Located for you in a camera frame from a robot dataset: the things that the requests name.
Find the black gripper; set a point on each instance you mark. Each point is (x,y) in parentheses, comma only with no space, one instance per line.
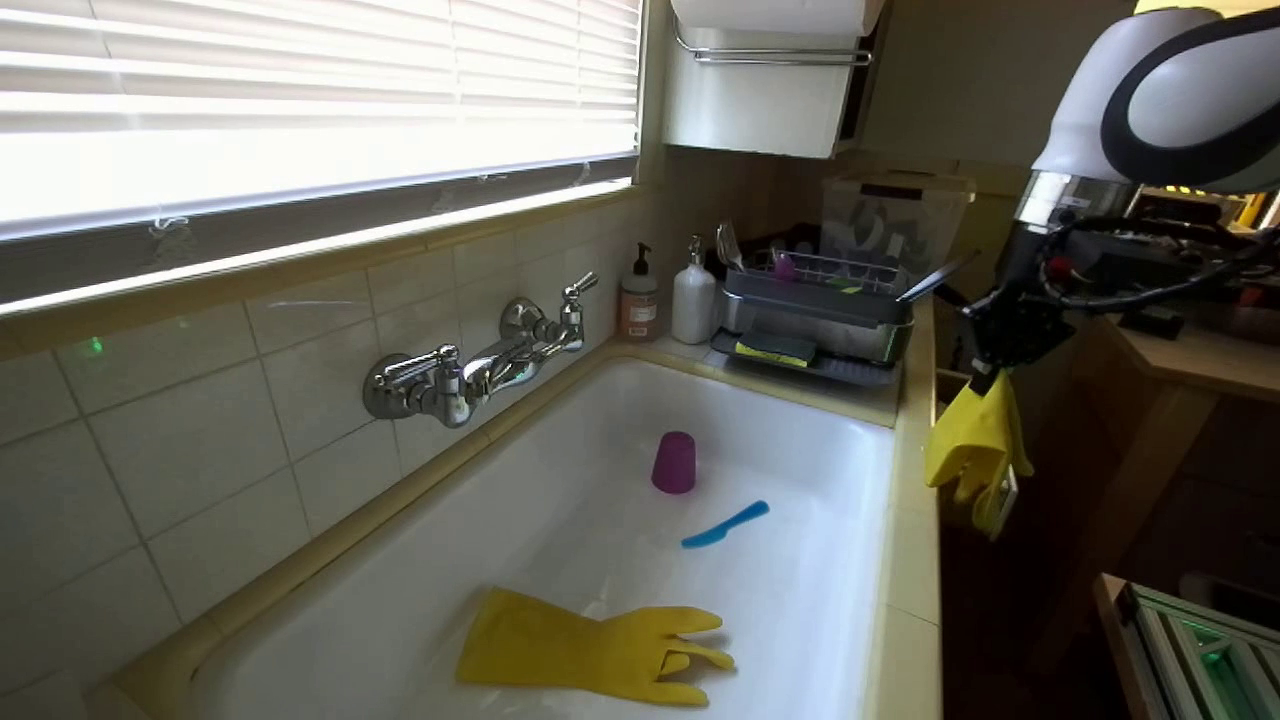
(1020,322)

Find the yellow rubber glove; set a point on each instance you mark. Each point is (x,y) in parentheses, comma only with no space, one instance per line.
(982,444)
(574,645)

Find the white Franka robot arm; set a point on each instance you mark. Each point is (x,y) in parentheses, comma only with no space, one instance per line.
(1172,107)

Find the white ceramic sink basin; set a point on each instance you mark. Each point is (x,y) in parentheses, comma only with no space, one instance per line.
(584,535)

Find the cardboard box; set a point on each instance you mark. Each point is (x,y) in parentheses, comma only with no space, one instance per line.
(893,213)

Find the gray dish rack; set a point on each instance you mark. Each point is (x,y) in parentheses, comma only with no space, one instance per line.
(813,300)

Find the wooden table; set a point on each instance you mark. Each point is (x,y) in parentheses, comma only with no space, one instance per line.
(1203,365)

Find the yellow green sponge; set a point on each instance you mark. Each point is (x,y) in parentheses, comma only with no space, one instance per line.
(770,358)

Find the blue plastic knife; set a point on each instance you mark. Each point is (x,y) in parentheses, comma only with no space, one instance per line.
(725,524)

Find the white soap bottle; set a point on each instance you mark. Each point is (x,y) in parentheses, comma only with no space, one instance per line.
(695,300)

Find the purple plastic cup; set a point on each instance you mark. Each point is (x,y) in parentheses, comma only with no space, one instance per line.
(674,462)

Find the white green robot cart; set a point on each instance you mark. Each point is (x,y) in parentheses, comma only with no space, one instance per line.
(1195,653)

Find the brown soap pump bottle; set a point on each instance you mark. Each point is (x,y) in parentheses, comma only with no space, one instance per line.
(636,300)

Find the wide white window blinds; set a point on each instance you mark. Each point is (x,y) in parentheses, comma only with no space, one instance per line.
(304,95)

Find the chrome wall faucet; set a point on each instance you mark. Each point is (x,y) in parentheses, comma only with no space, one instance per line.
(467,365)

